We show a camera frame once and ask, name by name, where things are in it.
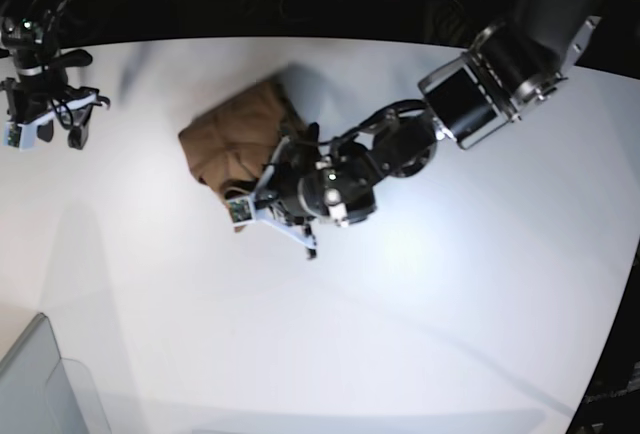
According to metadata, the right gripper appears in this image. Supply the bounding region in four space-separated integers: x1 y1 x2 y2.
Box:
1 78 111 150

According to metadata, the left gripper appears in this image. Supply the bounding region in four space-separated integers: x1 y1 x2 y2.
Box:
251 136 328 260

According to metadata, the brown t-shirt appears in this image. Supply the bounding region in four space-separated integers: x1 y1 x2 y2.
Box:
178 76 307 200

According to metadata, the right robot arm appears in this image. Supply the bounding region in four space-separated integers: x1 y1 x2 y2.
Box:
1 0 110 151

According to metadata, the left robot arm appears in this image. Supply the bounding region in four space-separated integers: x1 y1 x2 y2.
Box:
227 0 601 258

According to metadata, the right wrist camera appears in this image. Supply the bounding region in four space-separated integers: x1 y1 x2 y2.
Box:
3 121 37 151

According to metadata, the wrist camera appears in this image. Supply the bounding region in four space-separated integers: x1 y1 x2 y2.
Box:
226 195 256 227
3 121 37 151

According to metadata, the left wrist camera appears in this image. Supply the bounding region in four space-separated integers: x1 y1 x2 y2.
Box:
226 195 256 227

